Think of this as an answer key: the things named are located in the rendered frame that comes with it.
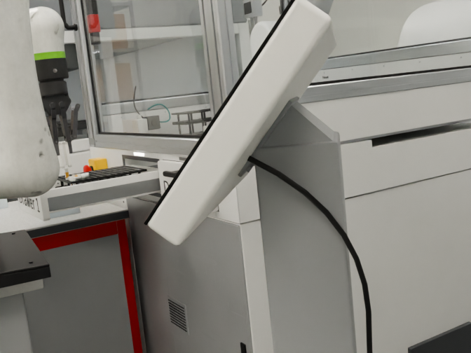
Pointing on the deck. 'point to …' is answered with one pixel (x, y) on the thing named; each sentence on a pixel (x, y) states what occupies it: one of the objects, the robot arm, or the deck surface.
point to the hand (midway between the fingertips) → (64, 155)
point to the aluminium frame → (352, 127)
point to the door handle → (65, 17)
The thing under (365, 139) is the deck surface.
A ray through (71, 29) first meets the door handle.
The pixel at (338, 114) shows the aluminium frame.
